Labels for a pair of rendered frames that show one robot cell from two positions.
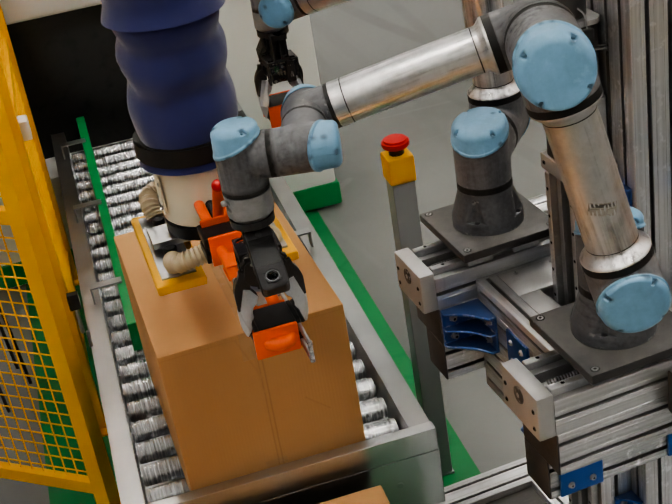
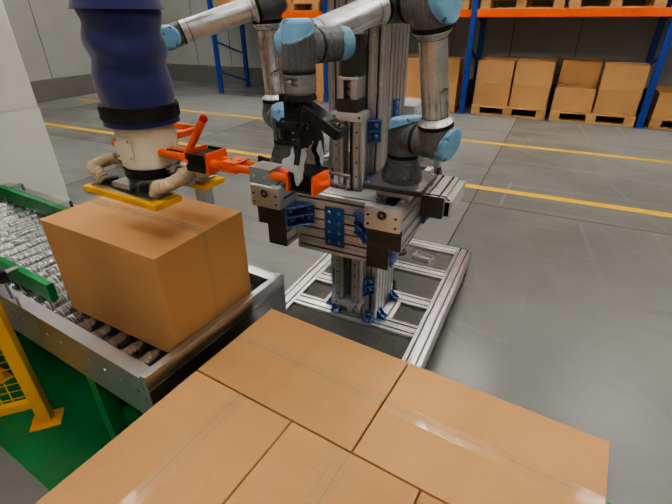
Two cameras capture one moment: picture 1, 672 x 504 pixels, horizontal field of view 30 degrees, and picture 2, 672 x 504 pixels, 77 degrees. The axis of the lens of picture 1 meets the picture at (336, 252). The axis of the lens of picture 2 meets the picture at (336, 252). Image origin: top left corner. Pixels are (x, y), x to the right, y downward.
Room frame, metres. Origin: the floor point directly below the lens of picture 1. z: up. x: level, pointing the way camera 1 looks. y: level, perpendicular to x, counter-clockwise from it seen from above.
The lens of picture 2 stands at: (0.99, 0.84, 1.59)
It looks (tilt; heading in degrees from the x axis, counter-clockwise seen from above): 29 degrees down; 313
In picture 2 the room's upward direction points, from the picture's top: 1 degrees counter-clockwise
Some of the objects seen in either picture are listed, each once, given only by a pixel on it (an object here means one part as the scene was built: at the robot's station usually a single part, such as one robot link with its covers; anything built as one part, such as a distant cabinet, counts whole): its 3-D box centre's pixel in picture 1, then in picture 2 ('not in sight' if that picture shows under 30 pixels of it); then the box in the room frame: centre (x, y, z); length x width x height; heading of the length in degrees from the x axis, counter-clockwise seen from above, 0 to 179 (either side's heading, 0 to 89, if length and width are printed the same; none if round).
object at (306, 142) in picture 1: (304, 143); (326, 44); (1.76, 0.02, 1.52); 0.11 x 0.11 x 0.08; 86
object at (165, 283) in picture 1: (165, 243); (130, 188); (2.30, 0.34, 1.12); 0.34 x 0.10 x 0.05; 13
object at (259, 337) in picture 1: (271, 329); (307, 180); (1.74, 0.13, 1.22); 0.08 x 0.07 x 0.05; 13
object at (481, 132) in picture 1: (482, 146); (286, 121); (2.33, -0.33, 1.20); 0.13 x 0.12 x 0.14; 154
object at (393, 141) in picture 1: (395, 146); not in sight; (2.81, -0.19, 1.02); 0.07 x 0.07 x 0.04
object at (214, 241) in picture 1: (227, 238); (206, 159); (2.08, 0.20, 1.22); 0.10 x 0.08 x 0.06; 103
